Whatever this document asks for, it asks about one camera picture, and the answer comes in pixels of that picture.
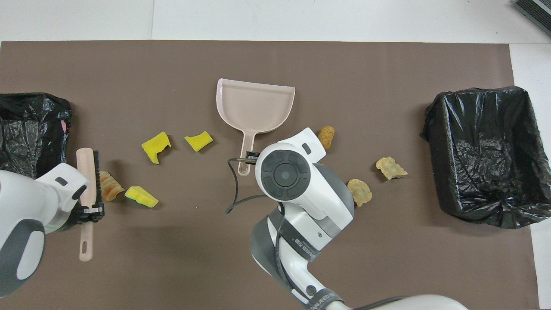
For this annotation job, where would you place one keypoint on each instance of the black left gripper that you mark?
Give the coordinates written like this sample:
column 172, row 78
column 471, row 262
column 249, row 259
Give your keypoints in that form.
column 65, row 224

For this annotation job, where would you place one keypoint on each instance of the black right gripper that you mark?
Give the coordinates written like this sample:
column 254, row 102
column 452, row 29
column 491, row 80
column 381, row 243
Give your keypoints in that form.
column 254, row 161

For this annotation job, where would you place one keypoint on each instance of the toy croissant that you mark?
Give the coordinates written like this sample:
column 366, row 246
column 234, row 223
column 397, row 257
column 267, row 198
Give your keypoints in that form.
column 111, row 189

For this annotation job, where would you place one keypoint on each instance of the beige hand brush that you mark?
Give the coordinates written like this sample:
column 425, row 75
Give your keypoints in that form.
column 86, row 172

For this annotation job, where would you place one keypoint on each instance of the pale pink plastic dustpan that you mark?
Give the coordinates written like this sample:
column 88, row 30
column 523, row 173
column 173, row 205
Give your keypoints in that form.
column 254, row 107

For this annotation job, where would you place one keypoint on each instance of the small yellow green sponge piece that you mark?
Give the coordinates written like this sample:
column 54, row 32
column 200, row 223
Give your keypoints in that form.
column 199, row 141

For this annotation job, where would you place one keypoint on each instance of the rectangular yellow green sponge piece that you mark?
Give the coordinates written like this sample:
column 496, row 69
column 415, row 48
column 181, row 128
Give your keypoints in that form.
column 141, row 196

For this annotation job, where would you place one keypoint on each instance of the orange brown bread roll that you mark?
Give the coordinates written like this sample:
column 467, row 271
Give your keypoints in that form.
column 327, row 135

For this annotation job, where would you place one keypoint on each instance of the notched yellow green sponge piece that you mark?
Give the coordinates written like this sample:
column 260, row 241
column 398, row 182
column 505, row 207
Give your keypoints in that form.
column 155, row 146

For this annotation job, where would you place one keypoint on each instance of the rounded pale fried snack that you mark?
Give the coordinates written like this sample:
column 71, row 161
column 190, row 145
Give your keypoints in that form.
column 359, row 192

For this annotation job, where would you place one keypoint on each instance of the angular pale fried snack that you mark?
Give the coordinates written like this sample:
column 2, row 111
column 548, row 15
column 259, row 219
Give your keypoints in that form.
column 391, row 168

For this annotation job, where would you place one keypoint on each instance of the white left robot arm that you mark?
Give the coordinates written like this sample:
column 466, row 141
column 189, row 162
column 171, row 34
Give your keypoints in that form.
column 26, row 215

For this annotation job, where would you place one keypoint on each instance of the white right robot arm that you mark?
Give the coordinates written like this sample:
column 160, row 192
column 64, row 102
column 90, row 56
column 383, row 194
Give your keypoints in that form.
column 301, row 193

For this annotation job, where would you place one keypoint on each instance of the black bag covered bin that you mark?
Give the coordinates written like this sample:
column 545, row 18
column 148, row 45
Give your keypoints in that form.
column 30, row 129

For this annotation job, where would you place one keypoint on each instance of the open black bag lined bin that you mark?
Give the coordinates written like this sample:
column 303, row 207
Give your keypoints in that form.
column 482, row 163

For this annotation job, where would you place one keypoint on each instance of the brown table mat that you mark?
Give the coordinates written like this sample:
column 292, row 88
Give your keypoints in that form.
column 344, row 64

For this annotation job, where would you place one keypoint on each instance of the dark ribbed panel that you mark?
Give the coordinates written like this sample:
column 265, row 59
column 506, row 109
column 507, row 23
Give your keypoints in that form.
column 536, row 10

